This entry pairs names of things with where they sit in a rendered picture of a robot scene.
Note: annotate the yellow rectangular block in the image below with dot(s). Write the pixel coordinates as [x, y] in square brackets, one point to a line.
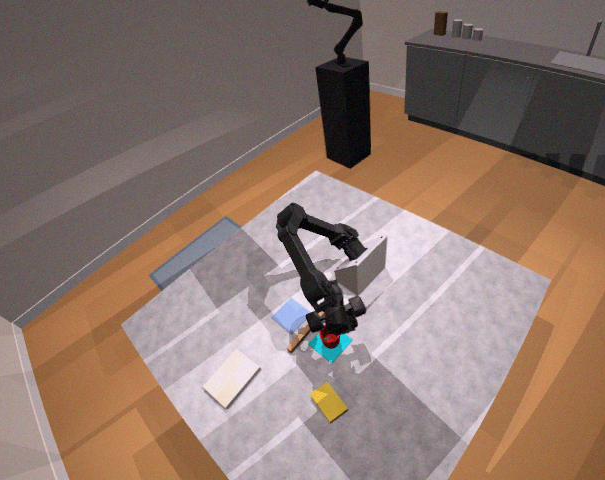
[329, 402]

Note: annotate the red cup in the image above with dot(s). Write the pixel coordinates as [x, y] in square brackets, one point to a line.
[332, 338]

